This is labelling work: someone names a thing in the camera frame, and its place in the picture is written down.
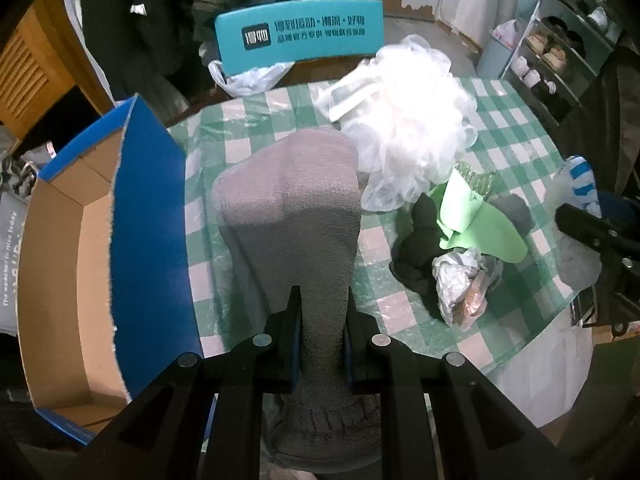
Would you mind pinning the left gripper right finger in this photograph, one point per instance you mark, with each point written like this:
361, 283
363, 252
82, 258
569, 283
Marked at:
442, 418

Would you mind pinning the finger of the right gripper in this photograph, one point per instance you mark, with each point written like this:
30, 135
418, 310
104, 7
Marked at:
584, 227

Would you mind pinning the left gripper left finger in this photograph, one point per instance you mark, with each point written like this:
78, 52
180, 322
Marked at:
201, 418

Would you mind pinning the white blue striped sock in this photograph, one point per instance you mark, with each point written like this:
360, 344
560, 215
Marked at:
575, 184

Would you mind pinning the light green cloth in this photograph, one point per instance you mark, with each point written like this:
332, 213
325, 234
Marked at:
467, 220

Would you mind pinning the grey plastic bag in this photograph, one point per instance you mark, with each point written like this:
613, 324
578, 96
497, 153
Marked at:
463, 279

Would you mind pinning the black sock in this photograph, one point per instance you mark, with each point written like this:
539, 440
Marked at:
413, 256

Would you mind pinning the grey knitted cloth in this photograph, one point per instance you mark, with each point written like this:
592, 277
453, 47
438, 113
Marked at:
290, 216

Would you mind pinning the green checked tablecloth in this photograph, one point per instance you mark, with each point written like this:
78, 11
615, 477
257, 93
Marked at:
512, 145

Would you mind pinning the green bubble wrap piece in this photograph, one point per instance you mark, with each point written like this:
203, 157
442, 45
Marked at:
481, 183

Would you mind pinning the blue cardboard box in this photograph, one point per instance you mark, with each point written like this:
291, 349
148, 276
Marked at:
104, 301

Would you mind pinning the light blue trash bin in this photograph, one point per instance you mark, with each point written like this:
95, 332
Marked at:
493, 59

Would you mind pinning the shoe rack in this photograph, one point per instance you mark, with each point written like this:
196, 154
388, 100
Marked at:
560, 53

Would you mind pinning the white mesh bath sponge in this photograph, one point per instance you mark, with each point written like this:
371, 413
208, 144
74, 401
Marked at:
408, 117

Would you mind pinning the grey tote bag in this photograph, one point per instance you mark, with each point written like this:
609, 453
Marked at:
12, 217

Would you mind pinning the white plastic bag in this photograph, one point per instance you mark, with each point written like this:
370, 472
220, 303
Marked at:
251, 82

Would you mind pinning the teal shoe box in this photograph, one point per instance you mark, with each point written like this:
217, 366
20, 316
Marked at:
298, 30

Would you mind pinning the wooden louvered wardrobe door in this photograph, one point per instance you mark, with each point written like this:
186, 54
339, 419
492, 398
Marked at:
42, 61

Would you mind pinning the black hanging jacket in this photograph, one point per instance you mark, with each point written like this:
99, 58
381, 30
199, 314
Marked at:
136, 41

